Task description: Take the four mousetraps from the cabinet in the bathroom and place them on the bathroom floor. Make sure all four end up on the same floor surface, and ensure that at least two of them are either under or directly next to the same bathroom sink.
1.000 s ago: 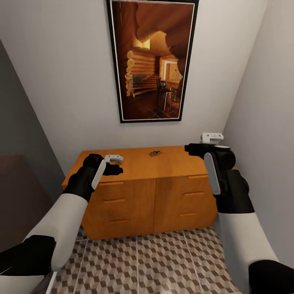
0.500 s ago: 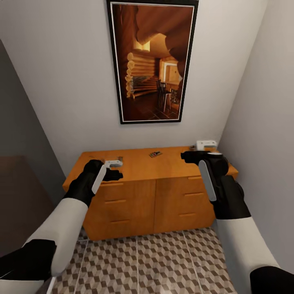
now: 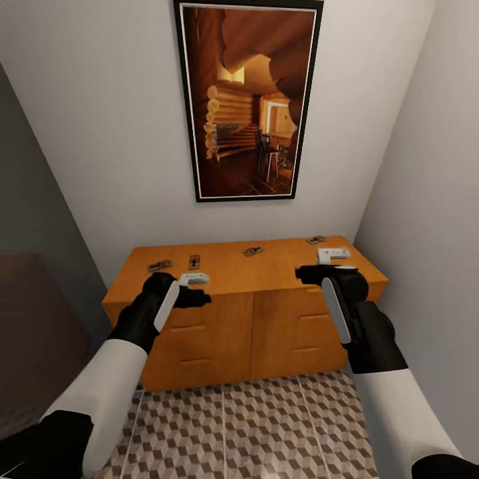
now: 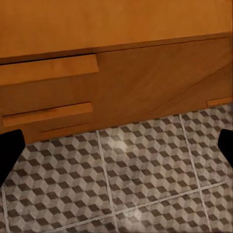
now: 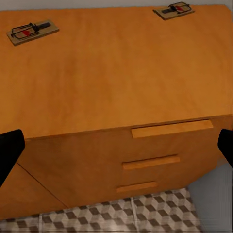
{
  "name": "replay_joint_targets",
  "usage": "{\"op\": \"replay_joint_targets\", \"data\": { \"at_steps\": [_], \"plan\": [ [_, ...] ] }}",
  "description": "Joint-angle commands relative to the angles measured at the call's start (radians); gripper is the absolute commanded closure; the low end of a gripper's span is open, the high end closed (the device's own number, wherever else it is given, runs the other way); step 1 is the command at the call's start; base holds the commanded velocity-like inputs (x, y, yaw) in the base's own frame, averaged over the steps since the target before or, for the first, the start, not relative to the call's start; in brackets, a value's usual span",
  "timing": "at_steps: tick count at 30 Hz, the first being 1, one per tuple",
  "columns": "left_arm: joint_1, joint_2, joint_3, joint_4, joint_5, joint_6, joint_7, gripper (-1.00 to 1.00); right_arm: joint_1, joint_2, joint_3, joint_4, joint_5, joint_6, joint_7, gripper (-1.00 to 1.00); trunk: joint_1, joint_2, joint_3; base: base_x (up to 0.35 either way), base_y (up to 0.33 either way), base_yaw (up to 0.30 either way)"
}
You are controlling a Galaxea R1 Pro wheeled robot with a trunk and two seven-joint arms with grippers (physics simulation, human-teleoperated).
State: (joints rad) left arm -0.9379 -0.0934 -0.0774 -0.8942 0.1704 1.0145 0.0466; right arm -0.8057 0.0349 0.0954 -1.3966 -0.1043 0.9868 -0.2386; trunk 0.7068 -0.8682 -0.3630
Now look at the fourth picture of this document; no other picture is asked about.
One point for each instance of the cabinet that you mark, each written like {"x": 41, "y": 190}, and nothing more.
{"x": 74, "y": 66}

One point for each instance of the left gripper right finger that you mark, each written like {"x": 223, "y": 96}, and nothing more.
{"x": 225, "y": 144}

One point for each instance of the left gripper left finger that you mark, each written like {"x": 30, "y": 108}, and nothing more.
{"x": 12, "y": 145}

